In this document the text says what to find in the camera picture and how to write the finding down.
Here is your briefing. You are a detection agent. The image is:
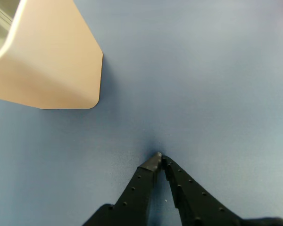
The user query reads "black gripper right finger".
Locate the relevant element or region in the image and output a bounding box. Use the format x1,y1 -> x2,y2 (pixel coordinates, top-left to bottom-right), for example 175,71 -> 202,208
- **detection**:
161,156 -> 283,226

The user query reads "beige square box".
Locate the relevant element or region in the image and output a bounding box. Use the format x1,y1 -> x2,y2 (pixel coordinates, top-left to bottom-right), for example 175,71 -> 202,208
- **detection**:
0,0 -> 104,110

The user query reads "blue-grey table mat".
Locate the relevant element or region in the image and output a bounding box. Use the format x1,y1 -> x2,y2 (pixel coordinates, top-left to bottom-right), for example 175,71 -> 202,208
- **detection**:
0,0 -> 283,226

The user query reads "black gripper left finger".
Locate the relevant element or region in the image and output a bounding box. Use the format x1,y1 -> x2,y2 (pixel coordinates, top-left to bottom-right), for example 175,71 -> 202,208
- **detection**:
82,152 -> 163,226

